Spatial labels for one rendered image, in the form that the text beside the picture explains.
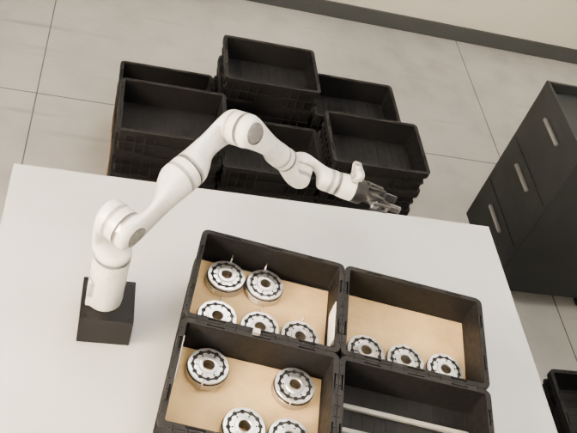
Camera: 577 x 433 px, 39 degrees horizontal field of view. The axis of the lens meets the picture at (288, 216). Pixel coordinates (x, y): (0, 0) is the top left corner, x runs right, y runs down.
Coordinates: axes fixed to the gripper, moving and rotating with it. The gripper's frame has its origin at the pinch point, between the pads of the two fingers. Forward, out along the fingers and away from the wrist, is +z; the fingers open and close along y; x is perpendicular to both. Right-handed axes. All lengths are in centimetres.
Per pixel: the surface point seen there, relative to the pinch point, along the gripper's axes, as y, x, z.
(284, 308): 35, -24, -28
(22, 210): 1, -41, -101
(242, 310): 37, -27, -40
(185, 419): 70, -37, -51
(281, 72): -125, -18, -20
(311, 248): -3.1, -25.8, -15.2
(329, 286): 26.1, -18.4, -16.3
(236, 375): 57, -32, -40
